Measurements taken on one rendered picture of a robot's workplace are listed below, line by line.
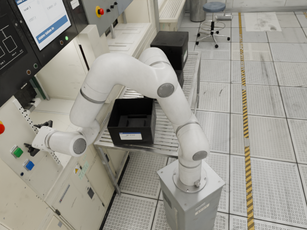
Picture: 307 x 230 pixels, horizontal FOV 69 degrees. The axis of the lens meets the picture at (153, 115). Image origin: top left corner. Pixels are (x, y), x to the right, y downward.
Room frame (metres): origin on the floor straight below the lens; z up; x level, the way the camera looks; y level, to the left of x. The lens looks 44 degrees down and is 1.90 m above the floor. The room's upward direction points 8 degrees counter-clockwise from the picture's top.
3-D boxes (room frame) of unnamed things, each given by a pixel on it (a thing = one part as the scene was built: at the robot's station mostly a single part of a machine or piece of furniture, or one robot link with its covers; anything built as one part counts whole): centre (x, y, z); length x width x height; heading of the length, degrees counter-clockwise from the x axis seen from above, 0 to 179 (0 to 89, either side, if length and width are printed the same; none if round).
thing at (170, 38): (1.88, -0.24, 0.89); 0.29 x 0.29 x 0.25; 66
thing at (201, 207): (0.64, -0.15, 0.38); 0.28 x 0.28 x 0.76; 25
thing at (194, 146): (0.61, -0.15, 1.07); 0.19 x 0.12 x 0.24; 7
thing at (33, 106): (1.35, 0.98, 0.89); 0.22 x 0.21 x 0.04; 70
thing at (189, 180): (0.64, -0.15, 0.85); 0.19 x 0.19 x 0.18
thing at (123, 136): (1.07, 0.14, 0.85); 0.28 x 0.28 x 0.17; 80
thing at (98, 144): (1.50, -0.07, 0.38); 1.30 x 0.60 x 0.76; 160
